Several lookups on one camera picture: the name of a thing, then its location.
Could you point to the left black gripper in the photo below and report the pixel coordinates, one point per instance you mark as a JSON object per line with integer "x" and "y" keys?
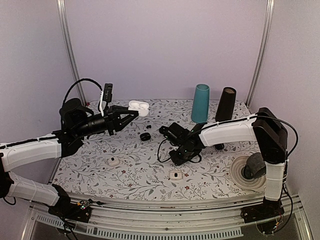
{"x": 113, "y": 120}

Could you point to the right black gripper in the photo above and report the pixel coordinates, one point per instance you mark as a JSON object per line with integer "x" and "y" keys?
{"x": 177, "y": 160}

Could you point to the white oval earbud case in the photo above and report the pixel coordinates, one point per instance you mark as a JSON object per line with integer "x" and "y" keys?
{"x": 140, "y": 106}

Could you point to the cream earbud charging case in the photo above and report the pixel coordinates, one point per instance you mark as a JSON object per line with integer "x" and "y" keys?
{"x": 176, "y": 175}

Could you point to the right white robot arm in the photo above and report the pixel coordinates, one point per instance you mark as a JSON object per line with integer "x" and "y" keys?
{"x": 262, "y": 127}

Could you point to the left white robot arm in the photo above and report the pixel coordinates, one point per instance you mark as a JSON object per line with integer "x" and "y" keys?
{"x": 78, "y": 122}

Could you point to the black open earbud case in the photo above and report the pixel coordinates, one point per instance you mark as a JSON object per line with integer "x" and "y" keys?
{"x": 163, "y": 130}

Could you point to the black round earbud case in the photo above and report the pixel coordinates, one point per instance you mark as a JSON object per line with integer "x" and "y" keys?
{"x": 145, "y": 136}

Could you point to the black small earbud case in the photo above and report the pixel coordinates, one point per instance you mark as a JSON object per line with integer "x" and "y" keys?
{"x": 219, "y": 147}

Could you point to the white case with black dot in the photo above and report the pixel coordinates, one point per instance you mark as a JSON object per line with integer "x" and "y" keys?
{"x": 112, "y": 162}

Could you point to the teal vase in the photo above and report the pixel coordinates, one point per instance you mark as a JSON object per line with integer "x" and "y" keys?
{"x": 200, "y": 106}

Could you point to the floral patterned table mat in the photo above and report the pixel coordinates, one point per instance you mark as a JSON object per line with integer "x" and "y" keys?
{"x": 143, "y": 172}

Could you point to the black vase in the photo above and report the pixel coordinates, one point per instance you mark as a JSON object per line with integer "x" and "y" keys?
{"x": 226, "y": 105}

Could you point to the dark grey mug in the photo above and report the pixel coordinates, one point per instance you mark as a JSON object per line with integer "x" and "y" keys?
{"x": 255, "y": 167}

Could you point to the white ribbed plate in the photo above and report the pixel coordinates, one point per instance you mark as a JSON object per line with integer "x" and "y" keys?
{"x": 236, "y": 174}

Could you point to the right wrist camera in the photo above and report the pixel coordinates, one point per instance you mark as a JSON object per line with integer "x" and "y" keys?
{"x": 176, "y": 134}

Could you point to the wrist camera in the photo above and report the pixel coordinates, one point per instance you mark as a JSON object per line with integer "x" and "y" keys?
{"x": 107, "y": 92}
{"x": 176, "y": 134}

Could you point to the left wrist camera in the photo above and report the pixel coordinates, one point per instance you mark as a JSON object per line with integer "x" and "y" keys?
{"x": 107, "y": 92}

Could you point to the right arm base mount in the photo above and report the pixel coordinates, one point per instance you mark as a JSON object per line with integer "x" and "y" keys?
{"x": 265, "y": 210}

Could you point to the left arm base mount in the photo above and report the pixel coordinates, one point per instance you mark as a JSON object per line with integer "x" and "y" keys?
{"x": 65, "y": 209}

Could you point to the front aluminium rail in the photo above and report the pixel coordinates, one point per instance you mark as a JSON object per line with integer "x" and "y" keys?
{"x": 212, "y": 219}

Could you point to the left aluminium frame post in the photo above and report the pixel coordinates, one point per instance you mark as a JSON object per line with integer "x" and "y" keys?
{"x": 62, "y": 13}

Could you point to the aluminium frame post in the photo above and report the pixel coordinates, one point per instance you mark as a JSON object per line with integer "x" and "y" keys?
{"x": 270, "y": 5}
{"x": 62, "y": 13}

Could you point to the right aluminium frame post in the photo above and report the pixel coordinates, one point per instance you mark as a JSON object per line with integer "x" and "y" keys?
{"x": 270, "y": 5}

